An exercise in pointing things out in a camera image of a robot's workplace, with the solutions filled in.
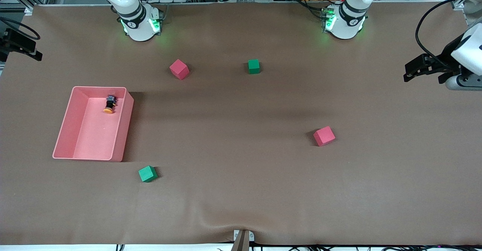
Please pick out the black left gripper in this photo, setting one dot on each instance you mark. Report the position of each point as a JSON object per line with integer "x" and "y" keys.
{"x": 446, "y": 57}

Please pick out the yellow push button switch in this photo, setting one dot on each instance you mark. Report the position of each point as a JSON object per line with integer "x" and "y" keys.
{"x": 110, "y": 102}

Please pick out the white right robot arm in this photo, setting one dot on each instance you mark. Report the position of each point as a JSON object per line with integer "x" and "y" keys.
{"x": 139, "y": 29}

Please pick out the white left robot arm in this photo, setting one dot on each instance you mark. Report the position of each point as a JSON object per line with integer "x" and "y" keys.
{"x": 346, "y": 27}

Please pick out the pink plastic bin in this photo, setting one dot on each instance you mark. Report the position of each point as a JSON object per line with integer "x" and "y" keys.
{"x": 94, "y": 138}

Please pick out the pink foam cube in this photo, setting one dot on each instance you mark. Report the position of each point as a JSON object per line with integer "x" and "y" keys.
{"x": 324, "y": 136}
{"x": 179, "y": 69}

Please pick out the green foam cube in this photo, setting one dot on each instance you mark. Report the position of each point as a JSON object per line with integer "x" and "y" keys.
{"x": 147, "y": 174}
{"x": 253, "y": 66}

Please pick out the brown table mat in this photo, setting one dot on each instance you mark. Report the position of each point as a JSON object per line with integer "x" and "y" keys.
{"x": 241, "y": 175}

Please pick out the metal camera bracket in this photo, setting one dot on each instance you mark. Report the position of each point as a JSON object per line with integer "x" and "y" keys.
{"x": 243, "y": 241}

